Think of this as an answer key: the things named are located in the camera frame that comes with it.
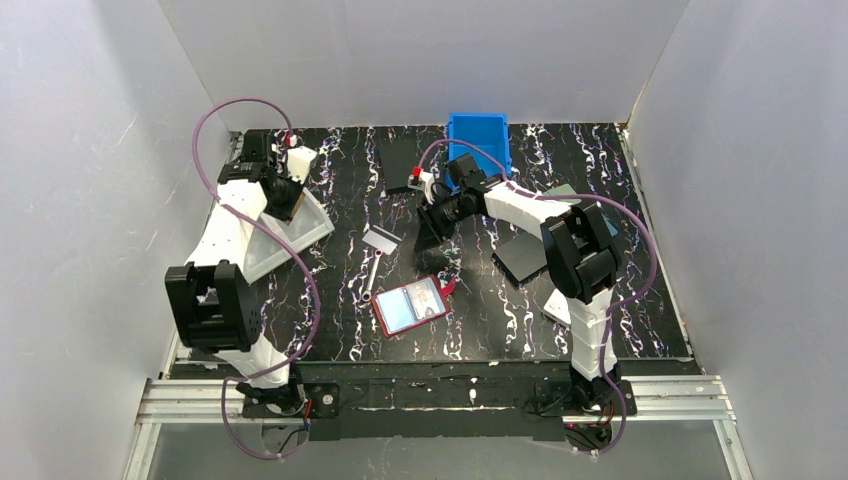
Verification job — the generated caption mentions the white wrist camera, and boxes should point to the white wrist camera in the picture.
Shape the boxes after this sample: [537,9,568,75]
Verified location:
[283,135,318,184]
[407,166,436,205]

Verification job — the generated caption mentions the metal wrench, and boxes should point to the metal wrench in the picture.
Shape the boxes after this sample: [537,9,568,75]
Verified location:
[361,250,383,302]

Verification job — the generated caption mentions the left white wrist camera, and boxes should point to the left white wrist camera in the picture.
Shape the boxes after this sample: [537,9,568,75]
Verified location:
[283,135,318,184]

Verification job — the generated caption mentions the aluminium frame rail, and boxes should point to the aluminium frame rail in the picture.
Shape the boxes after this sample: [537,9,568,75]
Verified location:
[123,375,753,479]

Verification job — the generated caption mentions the purple cable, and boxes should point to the purple cable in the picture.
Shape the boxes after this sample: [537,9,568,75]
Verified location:
[192,97,323,462]
[417,138,660,458]

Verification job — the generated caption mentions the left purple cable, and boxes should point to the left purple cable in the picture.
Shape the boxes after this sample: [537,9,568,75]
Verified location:
[192,97,323,462]

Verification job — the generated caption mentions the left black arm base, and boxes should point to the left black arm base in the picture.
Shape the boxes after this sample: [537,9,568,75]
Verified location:
[235,382,341,420]

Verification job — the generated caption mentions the black foam pad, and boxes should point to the black foam pad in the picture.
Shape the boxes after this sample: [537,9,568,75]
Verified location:
[376,139,421,195]

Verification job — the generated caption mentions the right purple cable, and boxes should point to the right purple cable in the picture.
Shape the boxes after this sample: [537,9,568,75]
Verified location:
[417,138,660,458]

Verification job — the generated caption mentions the blue plastic bin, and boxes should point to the blue plastic bin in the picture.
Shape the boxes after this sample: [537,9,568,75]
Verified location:
[448,113,512,178]

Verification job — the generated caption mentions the black notebook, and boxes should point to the black notebook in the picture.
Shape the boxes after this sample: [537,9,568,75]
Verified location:
[492,231,547,286]

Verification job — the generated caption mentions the white divided tray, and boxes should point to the white divided tray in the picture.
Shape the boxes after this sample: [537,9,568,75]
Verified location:
[242,190,335,284]

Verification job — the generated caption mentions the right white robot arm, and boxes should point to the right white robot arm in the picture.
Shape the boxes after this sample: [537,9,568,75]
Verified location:
[408,154,623,396]

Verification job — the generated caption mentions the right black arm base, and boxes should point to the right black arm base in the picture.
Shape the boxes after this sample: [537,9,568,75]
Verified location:
[524,378,638,455]

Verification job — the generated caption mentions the white card holder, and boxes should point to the white card holder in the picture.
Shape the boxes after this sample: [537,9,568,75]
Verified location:
[542,289,571,326]

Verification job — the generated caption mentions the red card holder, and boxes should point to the red card holder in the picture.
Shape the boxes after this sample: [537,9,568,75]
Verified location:
[370,275,453,338]

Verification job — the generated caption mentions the green card holder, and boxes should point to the green card holder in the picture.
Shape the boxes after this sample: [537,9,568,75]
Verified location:
[544,184,580,203]

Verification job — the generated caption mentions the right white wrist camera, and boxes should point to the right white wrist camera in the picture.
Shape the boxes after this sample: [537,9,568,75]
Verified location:
[407,166,436,205]

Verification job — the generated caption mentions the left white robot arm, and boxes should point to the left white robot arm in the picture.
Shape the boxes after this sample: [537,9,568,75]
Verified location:
[164,130,317,389]

